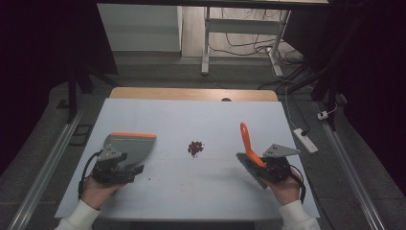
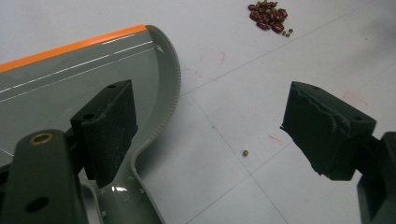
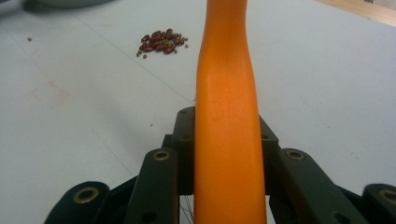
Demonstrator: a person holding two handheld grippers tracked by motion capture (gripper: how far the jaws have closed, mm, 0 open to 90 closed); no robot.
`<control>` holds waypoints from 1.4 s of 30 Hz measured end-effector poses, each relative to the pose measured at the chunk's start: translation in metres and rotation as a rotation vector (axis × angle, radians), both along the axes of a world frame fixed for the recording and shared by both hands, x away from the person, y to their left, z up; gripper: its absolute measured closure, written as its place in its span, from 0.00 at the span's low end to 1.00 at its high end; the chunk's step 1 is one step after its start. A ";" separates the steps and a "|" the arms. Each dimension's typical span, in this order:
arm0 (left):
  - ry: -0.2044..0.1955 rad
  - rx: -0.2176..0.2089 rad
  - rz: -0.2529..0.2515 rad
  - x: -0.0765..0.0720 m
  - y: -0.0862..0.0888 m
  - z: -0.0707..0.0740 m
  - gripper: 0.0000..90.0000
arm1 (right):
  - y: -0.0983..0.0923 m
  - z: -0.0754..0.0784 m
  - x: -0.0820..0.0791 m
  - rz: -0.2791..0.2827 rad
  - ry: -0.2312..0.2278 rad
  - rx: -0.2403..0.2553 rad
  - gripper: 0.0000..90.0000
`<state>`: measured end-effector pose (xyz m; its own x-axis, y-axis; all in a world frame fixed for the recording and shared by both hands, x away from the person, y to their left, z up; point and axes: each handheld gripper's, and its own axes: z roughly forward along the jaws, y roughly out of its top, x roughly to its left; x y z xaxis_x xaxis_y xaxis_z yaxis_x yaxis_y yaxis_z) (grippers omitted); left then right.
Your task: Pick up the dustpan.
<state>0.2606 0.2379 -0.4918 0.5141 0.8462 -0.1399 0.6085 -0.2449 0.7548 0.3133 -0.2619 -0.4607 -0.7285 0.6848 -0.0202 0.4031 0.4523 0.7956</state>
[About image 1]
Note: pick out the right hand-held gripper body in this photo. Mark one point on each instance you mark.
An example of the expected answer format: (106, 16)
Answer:
(278, 166)

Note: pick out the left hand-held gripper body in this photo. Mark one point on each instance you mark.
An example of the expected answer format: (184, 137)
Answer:
(107, 166)

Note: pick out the grey dustpan with orange edge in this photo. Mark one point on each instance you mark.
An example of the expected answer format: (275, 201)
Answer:
(135, 148)

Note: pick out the pile of red beans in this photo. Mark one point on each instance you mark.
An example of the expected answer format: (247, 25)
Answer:
(195, 149)

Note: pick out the person's right hand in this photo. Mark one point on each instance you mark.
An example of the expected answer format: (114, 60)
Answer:
(285, 191)

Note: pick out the person's left hand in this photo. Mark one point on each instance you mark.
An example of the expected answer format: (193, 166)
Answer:
(95, 191)

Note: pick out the white power strip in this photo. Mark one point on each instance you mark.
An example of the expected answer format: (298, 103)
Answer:
(305, 140)

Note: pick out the small white adapter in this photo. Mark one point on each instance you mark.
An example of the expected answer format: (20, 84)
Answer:
(322, 115)

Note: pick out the white table cover sheet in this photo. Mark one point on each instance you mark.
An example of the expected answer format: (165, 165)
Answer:
(198, 121)

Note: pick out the black stand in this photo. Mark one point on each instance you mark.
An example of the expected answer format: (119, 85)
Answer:
(328, 92)
(72, 92)

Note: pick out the wooden table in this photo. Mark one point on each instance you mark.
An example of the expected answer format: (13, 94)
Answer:
(178, 94)

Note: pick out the white cabinet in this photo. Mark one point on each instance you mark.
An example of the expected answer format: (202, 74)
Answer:
(140, 28)

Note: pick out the black floor frame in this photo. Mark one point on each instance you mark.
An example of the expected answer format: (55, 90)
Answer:
(80, 135)

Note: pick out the metal floor rail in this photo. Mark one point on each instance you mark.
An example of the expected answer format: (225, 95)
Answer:
(351, 172)
(44, 174)

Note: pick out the white desk frame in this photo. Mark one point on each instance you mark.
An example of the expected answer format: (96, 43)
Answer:
(242, 26)

